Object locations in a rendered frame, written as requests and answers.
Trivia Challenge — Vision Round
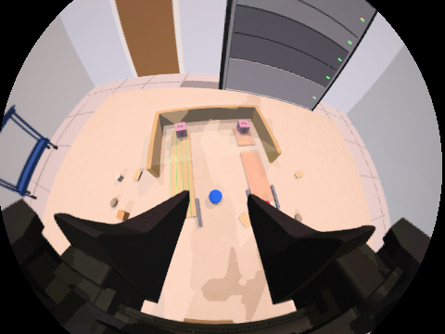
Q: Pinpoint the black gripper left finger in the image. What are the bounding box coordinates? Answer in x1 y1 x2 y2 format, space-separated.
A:
53 189 190 304

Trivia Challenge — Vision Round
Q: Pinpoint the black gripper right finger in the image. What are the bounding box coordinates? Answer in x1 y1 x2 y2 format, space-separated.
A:
248 193 375 304

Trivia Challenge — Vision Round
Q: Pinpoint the blue cylinder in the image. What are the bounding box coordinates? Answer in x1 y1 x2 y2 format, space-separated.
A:
209 189 223 203

